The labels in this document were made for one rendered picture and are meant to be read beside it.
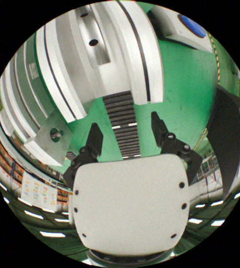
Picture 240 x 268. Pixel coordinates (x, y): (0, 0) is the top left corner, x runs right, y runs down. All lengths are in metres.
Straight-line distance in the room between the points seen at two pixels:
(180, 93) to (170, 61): 0.07
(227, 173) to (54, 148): 0.50
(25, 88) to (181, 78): 0.29
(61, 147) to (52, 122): 0.06
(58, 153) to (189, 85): 0.31
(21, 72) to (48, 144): 0.17
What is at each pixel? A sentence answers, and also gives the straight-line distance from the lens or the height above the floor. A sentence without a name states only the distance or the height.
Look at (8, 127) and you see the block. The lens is 0.36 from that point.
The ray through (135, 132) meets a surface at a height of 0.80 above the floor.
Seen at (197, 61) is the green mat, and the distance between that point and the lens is 0.22.
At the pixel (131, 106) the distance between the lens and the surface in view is 0.16.
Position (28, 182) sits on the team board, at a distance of 3.02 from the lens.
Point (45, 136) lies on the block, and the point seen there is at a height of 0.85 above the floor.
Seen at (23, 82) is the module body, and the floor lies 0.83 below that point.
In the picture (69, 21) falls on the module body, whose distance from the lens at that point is 0.15.
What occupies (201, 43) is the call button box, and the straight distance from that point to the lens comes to 0.16.
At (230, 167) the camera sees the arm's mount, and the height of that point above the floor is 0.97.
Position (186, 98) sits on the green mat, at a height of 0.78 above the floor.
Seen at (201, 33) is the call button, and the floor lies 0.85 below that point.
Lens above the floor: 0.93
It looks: 43 degrees down
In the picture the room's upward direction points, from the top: 178 degrees clockwise
